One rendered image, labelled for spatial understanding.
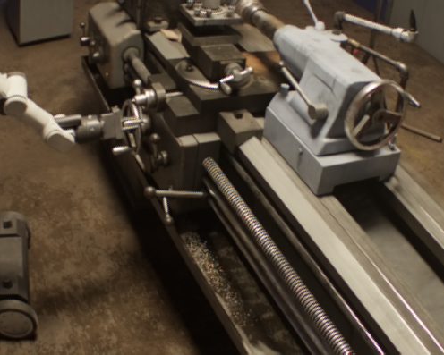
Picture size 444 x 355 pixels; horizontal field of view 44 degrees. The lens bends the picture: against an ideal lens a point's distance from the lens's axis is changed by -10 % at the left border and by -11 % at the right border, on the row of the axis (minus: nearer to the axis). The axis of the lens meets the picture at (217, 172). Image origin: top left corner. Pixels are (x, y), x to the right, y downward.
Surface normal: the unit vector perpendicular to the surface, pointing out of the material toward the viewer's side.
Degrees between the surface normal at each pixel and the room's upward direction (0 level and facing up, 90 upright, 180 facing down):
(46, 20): 90
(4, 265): 0
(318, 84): 76
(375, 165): 90
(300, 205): 36
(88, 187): 0
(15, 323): 90
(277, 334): 0
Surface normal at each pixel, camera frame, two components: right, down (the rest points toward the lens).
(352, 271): -0.44, -0.57
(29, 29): 0.50, 0.54
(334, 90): -0.88, 0.04
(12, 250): 0.11, -0.81
